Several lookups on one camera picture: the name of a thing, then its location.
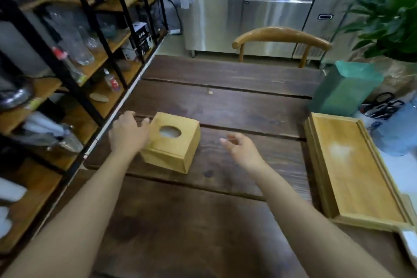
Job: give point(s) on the oval wooden dish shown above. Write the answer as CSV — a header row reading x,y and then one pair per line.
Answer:
x,y
99,97

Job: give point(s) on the white power strip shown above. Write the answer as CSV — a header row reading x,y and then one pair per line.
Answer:
x,y
174,31

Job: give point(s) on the wooden tissue box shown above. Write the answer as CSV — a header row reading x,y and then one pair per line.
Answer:
x,y
174,149

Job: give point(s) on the stainless steel counter cabinet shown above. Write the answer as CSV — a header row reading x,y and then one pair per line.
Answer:
x,y
257,17

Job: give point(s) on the black metal wooden shelf rack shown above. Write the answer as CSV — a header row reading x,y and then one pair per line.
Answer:
x,y
58,69

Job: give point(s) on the clear glass vase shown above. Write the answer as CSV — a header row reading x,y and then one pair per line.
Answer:
x,y
70,38

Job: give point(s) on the black scissors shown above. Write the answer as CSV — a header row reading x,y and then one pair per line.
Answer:
x,y
381,108

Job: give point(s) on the person's left forearm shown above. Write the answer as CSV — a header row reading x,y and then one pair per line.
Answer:
x,y
75,219

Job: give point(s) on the black and white box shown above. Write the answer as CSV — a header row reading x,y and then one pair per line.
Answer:
x,y
142,38

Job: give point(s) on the person's right thumb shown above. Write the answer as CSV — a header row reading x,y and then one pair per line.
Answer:
x,y
226,143

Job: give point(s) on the person's left hand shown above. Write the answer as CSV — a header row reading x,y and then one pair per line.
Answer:
x,y
127,136

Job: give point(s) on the wooden rectangular tray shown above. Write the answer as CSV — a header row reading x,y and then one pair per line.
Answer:
x,y
353,170

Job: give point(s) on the green leafy plant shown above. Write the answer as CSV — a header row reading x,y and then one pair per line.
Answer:
x,y
387,23

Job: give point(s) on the person's right hand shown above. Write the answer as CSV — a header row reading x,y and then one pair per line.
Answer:
x,y
244,152

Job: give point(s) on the person's right forearm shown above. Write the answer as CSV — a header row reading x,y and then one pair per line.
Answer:
x,y
312,232

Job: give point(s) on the small bottle with red label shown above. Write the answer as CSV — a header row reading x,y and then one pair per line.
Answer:
x,y
111,80

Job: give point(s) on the shiny metal bowl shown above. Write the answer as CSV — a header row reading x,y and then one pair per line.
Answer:
x,y
14,95

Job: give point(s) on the green paper box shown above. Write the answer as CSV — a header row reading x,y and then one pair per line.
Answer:
x,y
345,90

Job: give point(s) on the clear bottle with red cap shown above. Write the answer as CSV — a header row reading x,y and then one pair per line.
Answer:
x,y
70,65

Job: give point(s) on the white cloth bundle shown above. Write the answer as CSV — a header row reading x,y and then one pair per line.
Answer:
x,y
49,131

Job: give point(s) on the person's left thumb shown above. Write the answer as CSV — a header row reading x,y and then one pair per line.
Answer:
x,y
145,122

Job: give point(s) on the wooden curved-back chair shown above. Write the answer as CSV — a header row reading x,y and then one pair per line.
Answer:
x,y
280,36

